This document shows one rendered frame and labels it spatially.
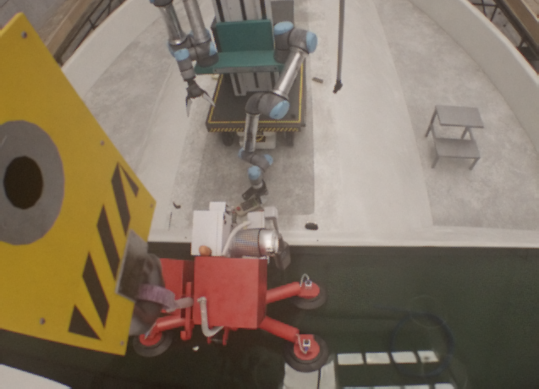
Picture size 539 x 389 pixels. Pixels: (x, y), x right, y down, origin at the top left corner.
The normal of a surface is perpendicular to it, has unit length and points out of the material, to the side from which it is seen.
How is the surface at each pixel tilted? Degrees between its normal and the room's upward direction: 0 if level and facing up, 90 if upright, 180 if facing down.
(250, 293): 20
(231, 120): 0
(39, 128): 90
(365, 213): 14
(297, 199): 0
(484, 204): 0
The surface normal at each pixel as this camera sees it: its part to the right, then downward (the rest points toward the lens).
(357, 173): 0.06, -0.52
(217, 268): -0.13, -0.21
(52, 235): 0.99, 0.00
